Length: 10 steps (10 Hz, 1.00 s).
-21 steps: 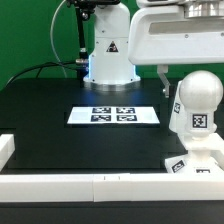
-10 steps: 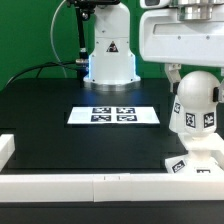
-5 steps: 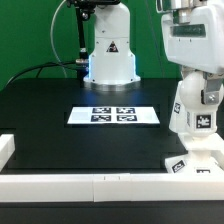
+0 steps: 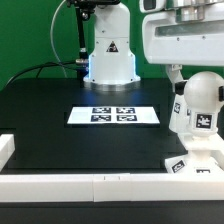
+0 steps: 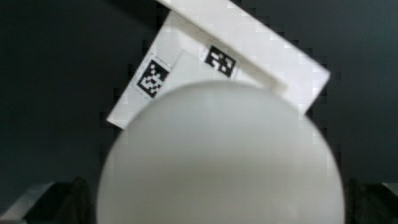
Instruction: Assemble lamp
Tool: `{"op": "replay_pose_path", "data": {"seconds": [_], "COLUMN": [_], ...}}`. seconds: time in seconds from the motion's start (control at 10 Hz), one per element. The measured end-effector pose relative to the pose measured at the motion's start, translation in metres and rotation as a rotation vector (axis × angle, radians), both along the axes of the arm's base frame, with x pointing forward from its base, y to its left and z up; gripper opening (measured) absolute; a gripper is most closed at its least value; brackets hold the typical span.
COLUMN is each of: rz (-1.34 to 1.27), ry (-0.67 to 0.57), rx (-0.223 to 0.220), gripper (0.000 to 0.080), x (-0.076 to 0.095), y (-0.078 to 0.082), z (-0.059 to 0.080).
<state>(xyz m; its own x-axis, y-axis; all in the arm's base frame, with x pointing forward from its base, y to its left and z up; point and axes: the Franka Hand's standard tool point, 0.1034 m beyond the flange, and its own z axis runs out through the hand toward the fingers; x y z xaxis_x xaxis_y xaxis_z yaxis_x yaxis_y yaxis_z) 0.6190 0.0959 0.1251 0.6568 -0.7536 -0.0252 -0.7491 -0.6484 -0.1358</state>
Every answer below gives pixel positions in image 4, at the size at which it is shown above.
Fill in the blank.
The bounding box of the white lamp bulb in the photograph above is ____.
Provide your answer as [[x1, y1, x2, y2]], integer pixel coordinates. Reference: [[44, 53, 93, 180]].
[[184, 71, 224, 137]]

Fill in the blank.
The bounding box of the grey cable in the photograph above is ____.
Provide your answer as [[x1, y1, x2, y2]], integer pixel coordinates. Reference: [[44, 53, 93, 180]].
[[49, 0, 69, 79]]

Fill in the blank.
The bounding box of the black cable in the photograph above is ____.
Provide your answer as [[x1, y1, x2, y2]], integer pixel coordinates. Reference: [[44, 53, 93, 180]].
[[5, 61, 89, 87]]

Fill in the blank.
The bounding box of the white lamp shade cone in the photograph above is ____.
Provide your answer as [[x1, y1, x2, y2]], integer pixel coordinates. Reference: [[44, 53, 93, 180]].
[[169, 94, 188, 134]]

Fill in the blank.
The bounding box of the white rail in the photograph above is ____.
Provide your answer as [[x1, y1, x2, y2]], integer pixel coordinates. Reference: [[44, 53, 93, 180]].
[[0, 173, 224, 203], [0, 134, 15, 172]]

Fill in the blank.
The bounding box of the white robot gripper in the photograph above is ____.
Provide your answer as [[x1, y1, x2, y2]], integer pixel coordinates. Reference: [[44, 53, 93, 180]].
[[139, 0, 224, 95]]

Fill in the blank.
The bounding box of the white front rail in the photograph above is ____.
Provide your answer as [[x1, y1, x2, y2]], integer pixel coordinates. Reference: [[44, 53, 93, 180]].
[[0, 173, 224, 203]]

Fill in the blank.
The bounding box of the white marker sheet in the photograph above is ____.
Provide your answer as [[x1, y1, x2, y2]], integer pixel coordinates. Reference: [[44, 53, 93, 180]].
[[67, 106, 160, 124]]

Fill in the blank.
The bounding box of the white left rail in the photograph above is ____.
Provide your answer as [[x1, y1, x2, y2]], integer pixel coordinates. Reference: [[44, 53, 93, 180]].
[[0, 134, 15, 172]]

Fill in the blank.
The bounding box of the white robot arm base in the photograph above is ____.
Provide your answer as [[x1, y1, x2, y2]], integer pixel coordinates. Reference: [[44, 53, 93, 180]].
[[83, 3, 141, 91]]

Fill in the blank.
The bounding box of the white lamp base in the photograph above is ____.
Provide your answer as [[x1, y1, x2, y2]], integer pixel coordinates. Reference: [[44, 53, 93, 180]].
[[165, 133, 224, 174]]

